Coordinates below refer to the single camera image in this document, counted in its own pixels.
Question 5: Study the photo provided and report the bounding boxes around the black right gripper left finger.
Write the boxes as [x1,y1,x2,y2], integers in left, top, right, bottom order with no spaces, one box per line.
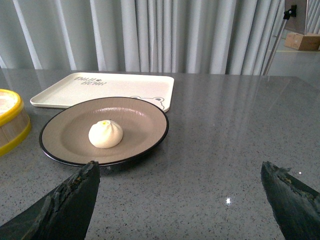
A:
[0,161,100,240]

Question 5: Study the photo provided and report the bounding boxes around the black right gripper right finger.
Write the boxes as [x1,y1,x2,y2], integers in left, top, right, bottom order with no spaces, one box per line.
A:
[261,161,320,240]

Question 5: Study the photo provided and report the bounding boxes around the white steamed bun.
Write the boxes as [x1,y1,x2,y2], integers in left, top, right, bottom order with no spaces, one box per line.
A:
[88,120,124,149]

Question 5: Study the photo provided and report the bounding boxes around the brown plate with black rim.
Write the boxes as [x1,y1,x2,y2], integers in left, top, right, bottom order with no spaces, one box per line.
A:
[39,97,169,166]

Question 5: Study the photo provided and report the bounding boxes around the cream bear tray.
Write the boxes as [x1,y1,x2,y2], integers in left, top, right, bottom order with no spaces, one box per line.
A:
[30,72,175,112]

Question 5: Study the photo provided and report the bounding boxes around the yellow-rimmed bamboo steamer basket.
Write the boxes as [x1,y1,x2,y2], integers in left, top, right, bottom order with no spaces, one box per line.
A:
[0,89,32,156]

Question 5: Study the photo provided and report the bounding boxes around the cardboard box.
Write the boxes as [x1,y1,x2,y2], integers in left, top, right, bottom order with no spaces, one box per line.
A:
[284,32,320,51]

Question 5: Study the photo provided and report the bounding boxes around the grey pleated curtain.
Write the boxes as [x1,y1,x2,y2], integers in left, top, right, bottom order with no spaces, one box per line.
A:
[0,0,320,76]

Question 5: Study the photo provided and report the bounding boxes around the grey board panel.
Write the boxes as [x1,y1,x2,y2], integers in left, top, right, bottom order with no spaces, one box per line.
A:
[284,0,309,35]

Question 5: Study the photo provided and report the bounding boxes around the metal tripod stand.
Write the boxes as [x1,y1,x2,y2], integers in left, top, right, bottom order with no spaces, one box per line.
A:
[262,4,297,76]

